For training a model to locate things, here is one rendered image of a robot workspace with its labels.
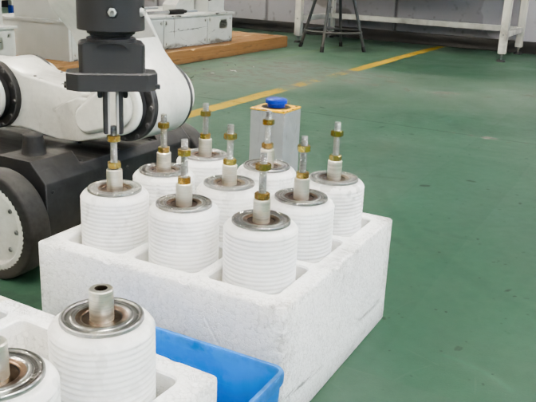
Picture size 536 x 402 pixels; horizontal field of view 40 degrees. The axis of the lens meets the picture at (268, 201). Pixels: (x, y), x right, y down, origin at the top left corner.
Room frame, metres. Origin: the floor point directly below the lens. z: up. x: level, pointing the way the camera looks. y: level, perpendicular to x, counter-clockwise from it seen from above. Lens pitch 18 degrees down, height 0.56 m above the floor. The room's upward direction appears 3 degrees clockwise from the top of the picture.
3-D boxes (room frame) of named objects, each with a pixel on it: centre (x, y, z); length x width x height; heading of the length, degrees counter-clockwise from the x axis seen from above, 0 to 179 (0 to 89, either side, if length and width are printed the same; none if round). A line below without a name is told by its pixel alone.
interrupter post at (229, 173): (1.03, 0.06, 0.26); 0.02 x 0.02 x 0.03
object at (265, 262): (0.87, 0.01, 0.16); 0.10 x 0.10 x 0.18
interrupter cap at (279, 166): (1.14, 0.00, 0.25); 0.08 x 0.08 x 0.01
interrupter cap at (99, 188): (0.98, 0.22, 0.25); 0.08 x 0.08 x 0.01
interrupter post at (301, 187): (0.98, -0.05, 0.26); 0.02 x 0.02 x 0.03
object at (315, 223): (0.98, -0.05, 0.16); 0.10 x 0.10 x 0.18
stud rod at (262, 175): (0.87, 0.01, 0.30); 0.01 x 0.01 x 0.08
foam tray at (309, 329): (1.03, 0.06, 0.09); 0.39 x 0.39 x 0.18; 63
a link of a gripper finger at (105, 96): (0.98, 0.23, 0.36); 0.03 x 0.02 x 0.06; 15
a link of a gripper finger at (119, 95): (0.98, 0.21, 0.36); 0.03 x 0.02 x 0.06; 15
